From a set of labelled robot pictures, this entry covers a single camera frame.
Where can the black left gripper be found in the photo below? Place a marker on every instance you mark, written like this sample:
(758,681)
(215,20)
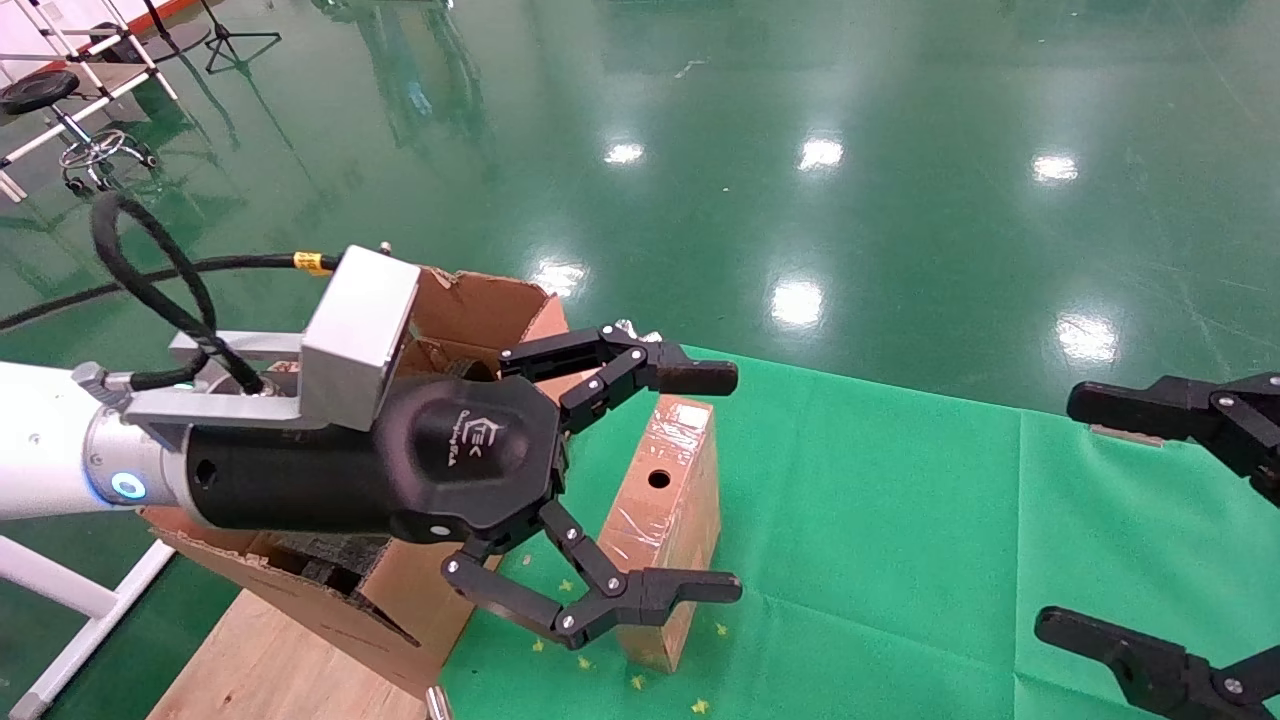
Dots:
(400,470)

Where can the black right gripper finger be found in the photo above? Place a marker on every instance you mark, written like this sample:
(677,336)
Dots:
(1150,665)
(1230,415)

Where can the small taped cardboard box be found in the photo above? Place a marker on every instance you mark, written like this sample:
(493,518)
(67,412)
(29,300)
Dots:
(660,525)

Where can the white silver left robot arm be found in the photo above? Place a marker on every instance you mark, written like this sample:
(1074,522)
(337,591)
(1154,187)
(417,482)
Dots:
(45,440)

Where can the large open cardboard carton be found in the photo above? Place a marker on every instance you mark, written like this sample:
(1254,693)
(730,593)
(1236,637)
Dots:
(485,310)

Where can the silver metal cloth clip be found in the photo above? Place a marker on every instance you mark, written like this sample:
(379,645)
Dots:
(437,703)
(1125,435)
(632,329)

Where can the green table cloth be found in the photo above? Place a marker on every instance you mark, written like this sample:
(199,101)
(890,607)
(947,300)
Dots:
(880,520)

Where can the white pipe stand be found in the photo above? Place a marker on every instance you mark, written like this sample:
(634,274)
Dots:
(80,600)

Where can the black tripod stand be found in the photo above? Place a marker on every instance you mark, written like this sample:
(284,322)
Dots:
(238,40)

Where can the white pipe rack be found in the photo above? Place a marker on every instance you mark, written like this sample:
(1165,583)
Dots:
(105,90)

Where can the black stool with chrome base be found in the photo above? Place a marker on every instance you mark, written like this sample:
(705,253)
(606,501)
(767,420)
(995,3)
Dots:
(38,90)

